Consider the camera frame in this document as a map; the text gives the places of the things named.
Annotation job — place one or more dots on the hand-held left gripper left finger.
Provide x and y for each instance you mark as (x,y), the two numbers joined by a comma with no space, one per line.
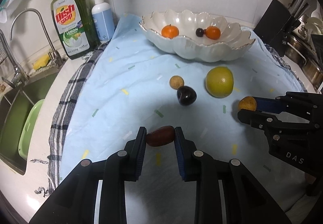
(141,148)

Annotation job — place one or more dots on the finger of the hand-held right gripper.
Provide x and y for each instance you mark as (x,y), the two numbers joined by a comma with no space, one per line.
(254,118)
(267,104)

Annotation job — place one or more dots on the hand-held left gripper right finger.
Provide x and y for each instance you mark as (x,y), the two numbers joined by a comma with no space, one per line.
(179,155)

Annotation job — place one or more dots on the brown longan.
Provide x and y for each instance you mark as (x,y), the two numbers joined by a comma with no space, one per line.
(246,103)
(176,82)

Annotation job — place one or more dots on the red date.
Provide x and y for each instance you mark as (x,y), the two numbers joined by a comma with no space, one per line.
(160,136)

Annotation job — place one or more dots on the green citrus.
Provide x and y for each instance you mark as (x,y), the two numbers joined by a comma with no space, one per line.
(219,81)

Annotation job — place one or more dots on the white scalloped bowl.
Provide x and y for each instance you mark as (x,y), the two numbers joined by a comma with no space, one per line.
(201,48)

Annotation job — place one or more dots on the orange tangerine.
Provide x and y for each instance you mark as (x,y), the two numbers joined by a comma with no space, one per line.
(213,32)
(170,31)

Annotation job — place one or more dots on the light blue patterned cloth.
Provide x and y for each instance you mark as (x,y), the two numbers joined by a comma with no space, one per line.
(126,102)

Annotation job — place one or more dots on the steel cooking pot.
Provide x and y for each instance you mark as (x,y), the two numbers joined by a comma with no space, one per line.
(314,70)
(297,47)

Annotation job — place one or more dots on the black knife block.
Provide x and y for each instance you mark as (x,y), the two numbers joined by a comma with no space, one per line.
(273,27)

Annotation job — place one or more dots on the plaid fringed cloth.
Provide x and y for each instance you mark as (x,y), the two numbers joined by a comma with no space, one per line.
(65,102)

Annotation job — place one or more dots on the green plastic basin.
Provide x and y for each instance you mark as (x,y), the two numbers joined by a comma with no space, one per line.
(29,128)

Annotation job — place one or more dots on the white pump bottle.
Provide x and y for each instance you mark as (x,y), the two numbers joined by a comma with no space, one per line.
(103,22)

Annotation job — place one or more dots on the yellow sponge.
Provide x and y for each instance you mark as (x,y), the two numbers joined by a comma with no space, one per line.
(41,62)

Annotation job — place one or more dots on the stainless steel sink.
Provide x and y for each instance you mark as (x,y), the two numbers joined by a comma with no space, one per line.
(12,118)

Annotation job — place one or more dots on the thin gooseneck faucet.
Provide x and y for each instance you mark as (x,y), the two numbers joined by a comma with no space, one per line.
(49,39)

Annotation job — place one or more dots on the green dish soap bottle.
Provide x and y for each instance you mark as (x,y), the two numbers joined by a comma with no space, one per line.
(74,22)

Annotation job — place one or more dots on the tall chrome faucet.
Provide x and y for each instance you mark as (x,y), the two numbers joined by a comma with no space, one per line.
(14,72)

